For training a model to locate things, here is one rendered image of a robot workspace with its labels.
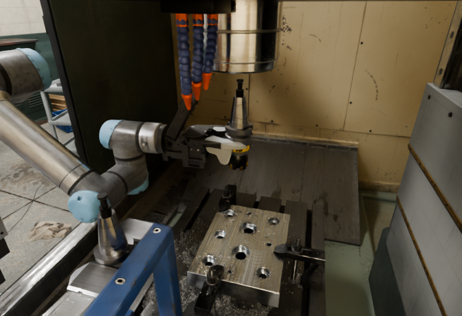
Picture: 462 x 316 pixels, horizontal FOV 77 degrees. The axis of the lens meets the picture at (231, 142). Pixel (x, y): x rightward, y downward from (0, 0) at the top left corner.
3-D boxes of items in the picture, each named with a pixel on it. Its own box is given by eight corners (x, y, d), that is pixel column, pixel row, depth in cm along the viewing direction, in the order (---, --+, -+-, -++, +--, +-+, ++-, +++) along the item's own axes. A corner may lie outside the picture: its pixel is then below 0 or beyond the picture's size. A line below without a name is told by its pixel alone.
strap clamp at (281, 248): (271, 279, 80) (274, 238, 74) (272, 269, 83) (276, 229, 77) (320, 290, 77) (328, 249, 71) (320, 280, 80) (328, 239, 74)
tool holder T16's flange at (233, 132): (249, 142, 62) (249, 132, 61) (222, 139, 63) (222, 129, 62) (254, 131, 68) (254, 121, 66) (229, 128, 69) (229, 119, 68)
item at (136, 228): (108, 238, 52) (107, 234, 52) (125, 218, 57) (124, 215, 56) (142, 245, 50) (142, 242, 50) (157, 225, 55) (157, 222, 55)
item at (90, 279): (60, 289, 43) (59, 286, 42) (86, 262, 47) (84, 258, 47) (101, 301, 41) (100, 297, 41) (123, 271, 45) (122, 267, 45)
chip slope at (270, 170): (161, 234, 135) (155, 188, 124) (208, 165, 193) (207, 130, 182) (365, 277, 114) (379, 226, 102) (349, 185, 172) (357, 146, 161)
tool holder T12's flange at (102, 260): (124, 274, 46) (121, 263, 45) (89, 269, 47) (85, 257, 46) (141, 245, 52) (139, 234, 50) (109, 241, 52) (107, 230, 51)
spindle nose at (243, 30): (277, 75, 50) (282, -1, 45) (189, 72, 53) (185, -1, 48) (280, 60, 65) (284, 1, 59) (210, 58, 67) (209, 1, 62)
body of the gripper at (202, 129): (215, 154, 73) (170, 150, 76) (214, 123, 70) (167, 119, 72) (206, 170, 67) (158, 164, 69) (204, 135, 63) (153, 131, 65)
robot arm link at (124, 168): (105, 200, 74) (96, 163, 69) (131, 178, 83) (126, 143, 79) (131, 206, 71) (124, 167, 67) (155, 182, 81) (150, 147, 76)
